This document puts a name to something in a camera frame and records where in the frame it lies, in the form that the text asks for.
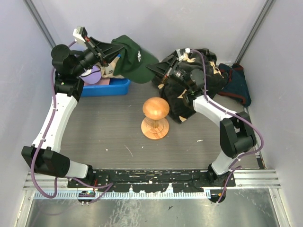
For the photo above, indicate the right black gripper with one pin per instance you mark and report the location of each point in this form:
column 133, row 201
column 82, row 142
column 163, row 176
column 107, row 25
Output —
column 162, row 67

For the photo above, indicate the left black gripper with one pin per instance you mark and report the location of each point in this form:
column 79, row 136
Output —
column 104, row 52

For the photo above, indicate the beige cap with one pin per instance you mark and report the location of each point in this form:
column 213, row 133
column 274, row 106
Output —
column 108, row 72

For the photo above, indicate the green NY cap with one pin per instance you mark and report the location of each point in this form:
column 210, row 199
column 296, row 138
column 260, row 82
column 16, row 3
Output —
column 133, row 61

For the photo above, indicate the wooden hat stand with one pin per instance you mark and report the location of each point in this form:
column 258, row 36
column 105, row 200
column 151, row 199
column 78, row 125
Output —
column 155, row 126

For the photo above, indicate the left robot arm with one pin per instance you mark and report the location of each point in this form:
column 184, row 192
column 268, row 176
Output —
column 43, row 156

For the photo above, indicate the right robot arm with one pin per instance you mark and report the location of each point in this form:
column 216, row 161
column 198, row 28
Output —
column 236, row 134

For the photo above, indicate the purple LA cap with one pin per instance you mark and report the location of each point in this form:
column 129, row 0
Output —
column 92, row 76

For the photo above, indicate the pink cap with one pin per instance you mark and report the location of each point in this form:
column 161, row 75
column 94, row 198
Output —
column 103, row 82

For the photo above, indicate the blue plastic bin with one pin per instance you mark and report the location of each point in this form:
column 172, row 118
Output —
column 115, row 88

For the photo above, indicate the black floral blanket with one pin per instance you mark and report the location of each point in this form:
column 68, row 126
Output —
column 202, row 77

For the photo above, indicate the navy cloth red trim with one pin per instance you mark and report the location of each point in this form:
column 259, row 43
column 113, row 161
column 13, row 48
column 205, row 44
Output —
column 236, row 87

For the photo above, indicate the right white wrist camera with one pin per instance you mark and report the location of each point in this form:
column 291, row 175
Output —
column 182, row 54

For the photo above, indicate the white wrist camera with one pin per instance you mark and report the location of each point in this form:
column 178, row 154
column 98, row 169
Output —
column 182, row 54
column 79, row 34

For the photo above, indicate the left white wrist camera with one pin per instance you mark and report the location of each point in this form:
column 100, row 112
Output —
column 79, row 34

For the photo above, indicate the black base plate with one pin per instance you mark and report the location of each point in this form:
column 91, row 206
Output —
column 151, row 181

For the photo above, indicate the white slotted cable duct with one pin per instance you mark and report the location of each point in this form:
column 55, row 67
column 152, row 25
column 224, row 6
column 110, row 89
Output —
column 169, row 194

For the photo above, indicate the aluminium front rail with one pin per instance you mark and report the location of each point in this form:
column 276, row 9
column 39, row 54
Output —
column 243, row 179

